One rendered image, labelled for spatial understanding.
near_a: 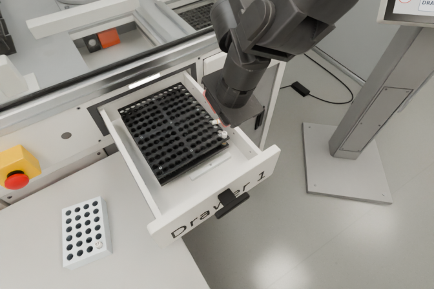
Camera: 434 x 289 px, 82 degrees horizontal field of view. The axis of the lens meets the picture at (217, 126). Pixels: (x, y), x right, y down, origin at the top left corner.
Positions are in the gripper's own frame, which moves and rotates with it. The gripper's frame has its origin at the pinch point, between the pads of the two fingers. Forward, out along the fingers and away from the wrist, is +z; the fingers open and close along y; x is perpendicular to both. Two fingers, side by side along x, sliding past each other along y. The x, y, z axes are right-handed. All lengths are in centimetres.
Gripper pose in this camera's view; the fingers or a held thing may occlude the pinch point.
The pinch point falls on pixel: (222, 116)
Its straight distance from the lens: 50.2
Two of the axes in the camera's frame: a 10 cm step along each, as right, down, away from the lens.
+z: -1.7, 3.9, 9.1
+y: 5.2, 8.1, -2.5
